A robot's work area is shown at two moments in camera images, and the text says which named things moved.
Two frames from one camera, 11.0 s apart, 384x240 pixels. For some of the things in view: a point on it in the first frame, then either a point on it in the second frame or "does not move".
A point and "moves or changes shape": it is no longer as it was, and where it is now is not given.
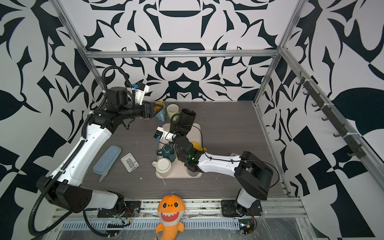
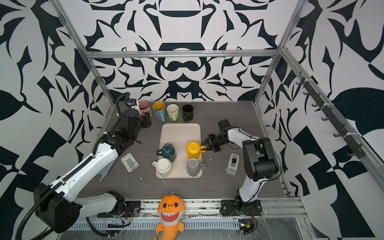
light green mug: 173,109 does not move
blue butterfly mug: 161,115 does not move
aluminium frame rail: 182,54 does not move
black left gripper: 150,112 → 146,120
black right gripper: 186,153 → 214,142
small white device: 130,162 does not move
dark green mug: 169,152 does not move
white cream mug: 163,166 does not move
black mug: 182,127 moves or changes shape
